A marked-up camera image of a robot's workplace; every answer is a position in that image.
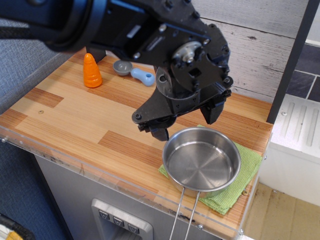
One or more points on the grey and blue toy scoop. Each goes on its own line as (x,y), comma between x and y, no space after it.
(124,68)

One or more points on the dark left shelf post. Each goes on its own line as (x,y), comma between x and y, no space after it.
(98,54)

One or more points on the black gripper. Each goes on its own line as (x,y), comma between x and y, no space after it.
(170,100)

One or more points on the white ribbed appliance top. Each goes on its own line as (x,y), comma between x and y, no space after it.
(297,126)

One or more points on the yellow and black object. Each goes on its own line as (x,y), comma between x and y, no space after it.
(11,230)

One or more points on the clear acrylic front edge guard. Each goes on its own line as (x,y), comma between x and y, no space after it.
(100,172)

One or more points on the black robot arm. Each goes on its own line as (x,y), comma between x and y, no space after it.
(189,56)

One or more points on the silver toy cabinet front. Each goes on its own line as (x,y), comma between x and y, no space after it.
(82,200)

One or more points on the orange plastic toy carrot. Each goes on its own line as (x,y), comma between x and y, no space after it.
(92,77)

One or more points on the steel pot with wire handle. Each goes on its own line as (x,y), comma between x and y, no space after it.
(200,162)

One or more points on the dark right shelf post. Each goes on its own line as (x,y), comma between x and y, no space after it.
(303,31)

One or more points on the silver dispenser button panel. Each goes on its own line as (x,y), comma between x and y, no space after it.
(115,224)

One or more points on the green folded cloth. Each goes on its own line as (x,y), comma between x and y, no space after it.
(221,203)

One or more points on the dark shelf post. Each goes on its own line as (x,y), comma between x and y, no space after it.
(98,54)
(303,31)

